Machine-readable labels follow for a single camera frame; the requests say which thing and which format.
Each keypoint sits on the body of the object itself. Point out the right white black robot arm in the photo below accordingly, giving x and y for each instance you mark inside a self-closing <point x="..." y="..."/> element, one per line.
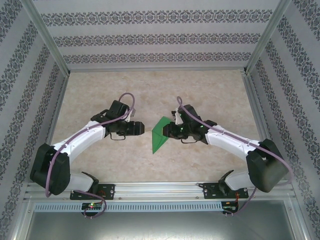
<point x="230" y="142"/>

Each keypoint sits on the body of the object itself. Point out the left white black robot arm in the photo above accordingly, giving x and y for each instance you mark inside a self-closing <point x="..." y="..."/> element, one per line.
<point x="80" y="140"/>

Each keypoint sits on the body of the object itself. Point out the grey metal sheet panel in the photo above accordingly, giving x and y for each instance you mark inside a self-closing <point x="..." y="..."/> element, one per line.
<point x="160" y="225"/>

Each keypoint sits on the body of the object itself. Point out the left small circuit board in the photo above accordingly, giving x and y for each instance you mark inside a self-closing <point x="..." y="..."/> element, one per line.
<point x="92" y="205"/>

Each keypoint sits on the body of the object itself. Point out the small circuit board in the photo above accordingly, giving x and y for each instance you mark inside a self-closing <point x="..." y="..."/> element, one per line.
<point x="92" y="205"/>
<point x="230" y="208"/>

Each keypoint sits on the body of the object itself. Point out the right small circuit board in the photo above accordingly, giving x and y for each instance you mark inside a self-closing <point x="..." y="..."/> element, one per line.
<point x="230" y="208"/>

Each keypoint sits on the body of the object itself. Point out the long aluminium mounting rail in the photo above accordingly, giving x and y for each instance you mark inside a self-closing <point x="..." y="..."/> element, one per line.
<point x="160" y="190"/>

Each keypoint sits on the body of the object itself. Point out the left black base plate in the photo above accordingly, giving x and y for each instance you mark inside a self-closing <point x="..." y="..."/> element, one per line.
<point x="110" y="191"/>

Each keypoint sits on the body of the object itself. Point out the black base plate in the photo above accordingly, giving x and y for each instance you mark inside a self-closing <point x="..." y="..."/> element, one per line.
<point x="110" y="191"/>
<point x="207" y="191"/>

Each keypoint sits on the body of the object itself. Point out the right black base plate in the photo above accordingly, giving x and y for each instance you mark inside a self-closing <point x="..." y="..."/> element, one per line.
<point x="207" y="191"/>

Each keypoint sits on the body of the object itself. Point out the aluminium side rail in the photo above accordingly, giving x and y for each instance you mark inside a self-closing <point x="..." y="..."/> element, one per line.
<point x="53" y="127"/>
<point x="256" y="105"/>

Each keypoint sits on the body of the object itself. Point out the aluminium frame post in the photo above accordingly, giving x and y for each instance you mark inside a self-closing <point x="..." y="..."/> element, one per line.
<point x="266" y="35"/>
<point x="45" y="35"/>

